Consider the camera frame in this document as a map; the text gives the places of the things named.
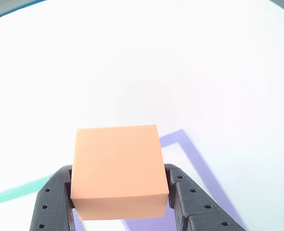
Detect purple tape square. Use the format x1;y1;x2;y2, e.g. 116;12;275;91
72;129;249;231

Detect orange block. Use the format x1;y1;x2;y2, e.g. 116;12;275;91
70;124;170;221

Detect green tape square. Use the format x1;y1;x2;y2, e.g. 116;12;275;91
0;174;52;207

